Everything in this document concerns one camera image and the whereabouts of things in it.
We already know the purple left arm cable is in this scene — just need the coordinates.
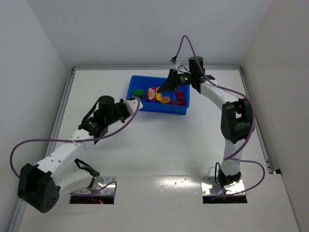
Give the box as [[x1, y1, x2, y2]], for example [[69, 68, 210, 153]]
[[9, 96, 143, 196]]

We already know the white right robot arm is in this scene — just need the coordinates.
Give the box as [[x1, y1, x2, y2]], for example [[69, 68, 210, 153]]
[[158, 57, 254, 188]]

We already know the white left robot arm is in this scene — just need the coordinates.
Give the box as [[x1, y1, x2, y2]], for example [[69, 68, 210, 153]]
[[17, 95, 143, 213]]

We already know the aluminium table edge rail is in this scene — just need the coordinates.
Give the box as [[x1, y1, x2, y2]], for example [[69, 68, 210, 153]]
[[7, 65, 75, 232]]

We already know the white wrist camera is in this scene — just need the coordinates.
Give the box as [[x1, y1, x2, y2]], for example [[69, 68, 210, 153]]
[[124, 99, 143, 116], [170, 56, 180, 71]]

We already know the red lego block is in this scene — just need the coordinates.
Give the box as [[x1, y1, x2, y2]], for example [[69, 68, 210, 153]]
[[177, 91, 184, 101]]

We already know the red lego with pink cloud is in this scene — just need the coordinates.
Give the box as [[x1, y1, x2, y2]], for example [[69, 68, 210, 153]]
[[148, 87, 156, 101]]

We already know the metal base plate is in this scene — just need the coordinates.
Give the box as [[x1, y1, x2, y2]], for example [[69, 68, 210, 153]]
[[200, 176, 246, 197], [71, 176, 117, 197]]

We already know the blue divided plastic bin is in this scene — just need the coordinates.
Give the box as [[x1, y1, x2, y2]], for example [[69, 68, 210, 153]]
[[127, 75, 190, 115]]

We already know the red lego with purple flower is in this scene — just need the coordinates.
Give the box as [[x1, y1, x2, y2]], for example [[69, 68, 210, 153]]
[[172, 100, 186, 106]]

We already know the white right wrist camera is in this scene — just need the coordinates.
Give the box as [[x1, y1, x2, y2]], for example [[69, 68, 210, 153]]
[[170, 56, 180, 71]]

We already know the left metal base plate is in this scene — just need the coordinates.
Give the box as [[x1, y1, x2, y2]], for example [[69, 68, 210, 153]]
[[71, 176, 117, 197]]

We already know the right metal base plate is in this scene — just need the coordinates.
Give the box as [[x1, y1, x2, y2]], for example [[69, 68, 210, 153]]
[[200, 176, 246, 197]]

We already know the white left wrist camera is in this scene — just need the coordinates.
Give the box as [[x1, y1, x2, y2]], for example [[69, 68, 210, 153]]
[[124, 99, 143, 116]]

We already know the green lego plate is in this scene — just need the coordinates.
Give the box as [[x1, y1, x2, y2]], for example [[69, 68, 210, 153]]
[[133, 89, 144, 98]]

